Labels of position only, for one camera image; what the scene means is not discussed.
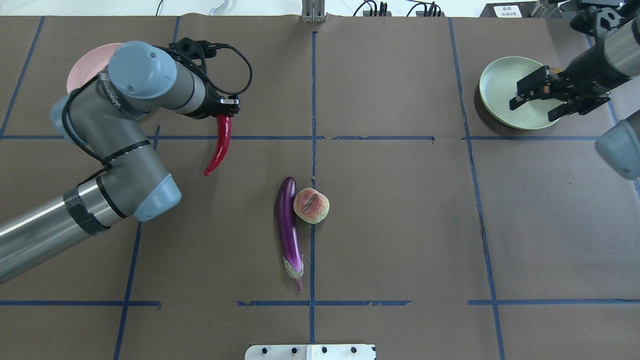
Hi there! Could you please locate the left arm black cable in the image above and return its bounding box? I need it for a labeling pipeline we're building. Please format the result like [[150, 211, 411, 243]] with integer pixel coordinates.
[[61, 43, 254, 171]]

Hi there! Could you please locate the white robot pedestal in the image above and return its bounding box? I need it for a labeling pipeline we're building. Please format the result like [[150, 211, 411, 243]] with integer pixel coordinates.
[[244, 343, 377, 360]]

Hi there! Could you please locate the pink plate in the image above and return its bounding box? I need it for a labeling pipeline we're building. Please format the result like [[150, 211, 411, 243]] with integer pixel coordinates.
[[66, 42, 123, 94]]

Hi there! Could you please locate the purple eggplant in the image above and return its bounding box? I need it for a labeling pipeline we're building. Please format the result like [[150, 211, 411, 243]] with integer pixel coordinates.
[[275, 177, 304, 291]]

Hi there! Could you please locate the cut pink peach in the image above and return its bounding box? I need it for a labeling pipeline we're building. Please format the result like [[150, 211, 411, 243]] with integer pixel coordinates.
[[294, 187, 330, 224]]

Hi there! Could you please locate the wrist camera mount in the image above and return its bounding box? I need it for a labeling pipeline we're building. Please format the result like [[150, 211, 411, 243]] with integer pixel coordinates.
[[169, 38, 218, 74], [569, 6, 629, 38]]

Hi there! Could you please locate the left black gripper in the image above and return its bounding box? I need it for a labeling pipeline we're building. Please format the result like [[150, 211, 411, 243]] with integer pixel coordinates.
[[190, 80, 240, 119]]

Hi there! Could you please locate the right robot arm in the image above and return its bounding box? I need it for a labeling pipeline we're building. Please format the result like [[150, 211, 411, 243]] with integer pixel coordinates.
[[509, 8, 640, 180]]

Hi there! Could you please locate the green plate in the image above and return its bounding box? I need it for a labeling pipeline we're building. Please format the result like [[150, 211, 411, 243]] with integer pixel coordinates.
[[478, 56, 562, 131]]

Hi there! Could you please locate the red chili pepper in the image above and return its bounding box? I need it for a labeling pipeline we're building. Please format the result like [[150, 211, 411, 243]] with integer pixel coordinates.
[[203, 114, 233, 176]]

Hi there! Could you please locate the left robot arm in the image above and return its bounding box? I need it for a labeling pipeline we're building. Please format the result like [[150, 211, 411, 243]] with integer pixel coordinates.
[[1, 38, 242, 283]]

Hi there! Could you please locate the aluminium frame post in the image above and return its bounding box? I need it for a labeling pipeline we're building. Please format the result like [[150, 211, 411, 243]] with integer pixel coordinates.
[[301, 0, 327, 24]]

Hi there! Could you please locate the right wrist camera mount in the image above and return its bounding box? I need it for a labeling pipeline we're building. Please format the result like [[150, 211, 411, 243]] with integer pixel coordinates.
[[569, 6, 629, 38]]

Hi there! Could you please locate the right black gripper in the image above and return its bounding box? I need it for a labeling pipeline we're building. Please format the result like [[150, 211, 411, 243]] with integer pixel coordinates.
[[516, 47, 631, 122]]

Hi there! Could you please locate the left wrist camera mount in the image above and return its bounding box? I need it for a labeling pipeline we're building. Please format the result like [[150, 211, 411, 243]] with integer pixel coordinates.
[[169, 38, 218, 74]]

